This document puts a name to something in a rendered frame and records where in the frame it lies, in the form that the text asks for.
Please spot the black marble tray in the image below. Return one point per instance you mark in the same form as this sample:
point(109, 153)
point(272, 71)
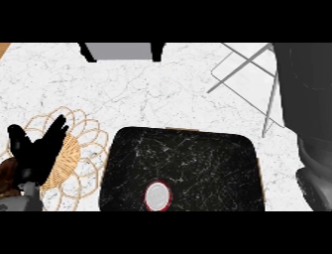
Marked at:
point(198, 162)

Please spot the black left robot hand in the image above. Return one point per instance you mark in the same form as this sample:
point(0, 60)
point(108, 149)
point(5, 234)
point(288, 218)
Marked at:
point(39, 155)

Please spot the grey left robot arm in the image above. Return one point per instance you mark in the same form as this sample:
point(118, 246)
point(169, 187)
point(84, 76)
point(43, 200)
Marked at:
point(19, 203)

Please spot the grey and black appliance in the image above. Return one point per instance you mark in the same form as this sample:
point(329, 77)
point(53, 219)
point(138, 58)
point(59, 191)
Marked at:
point(121, 51)

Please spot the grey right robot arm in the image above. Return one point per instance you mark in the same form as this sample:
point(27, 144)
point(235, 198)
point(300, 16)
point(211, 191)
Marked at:
point(316, 99)

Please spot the dark brown rounded object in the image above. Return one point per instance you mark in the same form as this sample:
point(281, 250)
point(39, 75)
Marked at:
point(6, 178)

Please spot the woven wicker placemat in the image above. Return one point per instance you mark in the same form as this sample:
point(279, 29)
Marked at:
point(68, 158)

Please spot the red rimmed can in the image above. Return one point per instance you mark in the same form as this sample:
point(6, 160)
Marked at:
point(158, 196)

